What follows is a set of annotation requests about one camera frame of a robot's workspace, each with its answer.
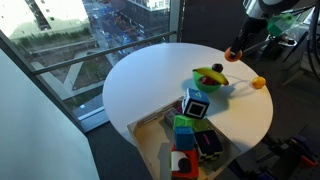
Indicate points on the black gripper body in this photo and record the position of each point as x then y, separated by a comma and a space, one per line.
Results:
251, 28

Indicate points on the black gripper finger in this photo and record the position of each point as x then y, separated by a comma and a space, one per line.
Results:
234, 46
240, 46

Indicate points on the orange fruit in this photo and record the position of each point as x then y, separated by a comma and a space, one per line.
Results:
230, 56

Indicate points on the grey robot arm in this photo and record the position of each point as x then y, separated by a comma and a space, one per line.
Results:
270, 6

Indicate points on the green bowl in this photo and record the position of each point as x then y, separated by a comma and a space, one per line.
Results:
207, 87

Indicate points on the dark purple plum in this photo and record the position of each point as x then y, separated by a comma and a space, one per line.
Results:
217, 67

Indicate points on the yellow banana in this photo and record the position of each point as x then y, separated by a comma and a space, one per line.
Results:
213, 74

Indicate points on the small yellow citrus fruit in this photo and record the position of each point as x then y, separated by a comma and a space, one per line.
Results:
258, 82

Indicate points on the red fruit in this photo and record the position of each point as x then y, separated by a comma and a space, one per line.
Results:
206, 80

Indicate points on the green soft cube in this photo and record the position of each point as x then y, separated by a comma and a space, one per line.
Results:
183, 121

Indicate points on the grey purple cube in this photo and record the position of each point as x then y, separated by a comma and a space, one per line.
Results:
171, 116

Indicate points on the black cube with pink stripe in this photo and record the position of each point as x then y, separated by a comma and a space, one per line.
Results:
208, 144

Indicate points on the blue soft cube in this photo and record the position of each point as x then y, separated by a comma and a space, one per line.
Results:
184, 137

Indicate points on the purple orange clamp tool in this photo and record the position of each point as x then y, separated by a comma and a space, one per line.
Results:
305, 151

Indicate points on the red cube with white patch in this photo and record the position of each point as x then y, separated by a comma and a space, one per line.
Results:
191, 163

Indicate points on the wooden tray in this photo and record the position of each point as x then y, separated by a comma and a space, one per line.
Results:
151, 143

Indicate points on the metal window railing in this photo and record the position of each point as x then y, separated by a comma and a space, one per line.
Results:
100, 52

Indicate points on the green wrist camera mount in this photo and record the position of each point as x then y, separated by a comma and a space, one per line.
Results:
280, 23

